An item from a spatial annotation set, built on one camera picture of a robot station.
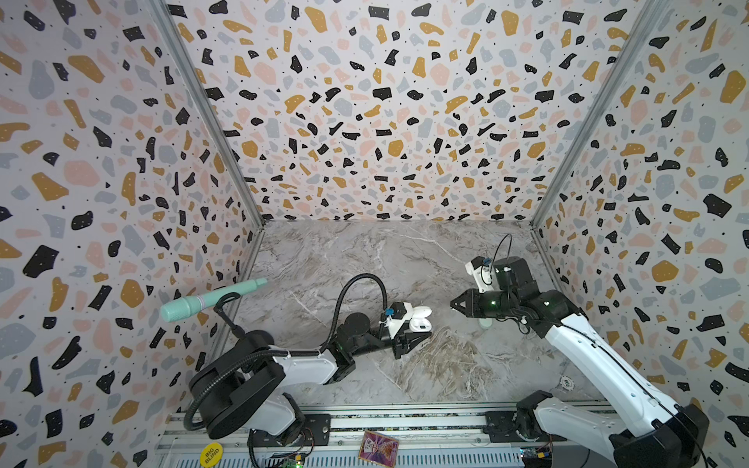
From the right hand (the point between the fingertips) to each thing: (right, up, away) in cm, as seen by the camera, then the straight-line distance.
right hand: (452, 300), depth 74 cm
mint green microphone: (-59, +1, -14) cm, 61 cm away
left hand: (-6, -6, -2) cm, 8 cm away
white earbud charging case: (-8, -5, -1) cm, 10 cm away
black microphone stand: (-55, -8, +1) cm, 56 cm away
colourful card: (-18, -35, -4) cm, 40 cm away
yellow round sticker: (-59, -36, -4) cm, 69 cm away
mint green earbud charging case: (+14, -10, +18) cm, 25 cm away
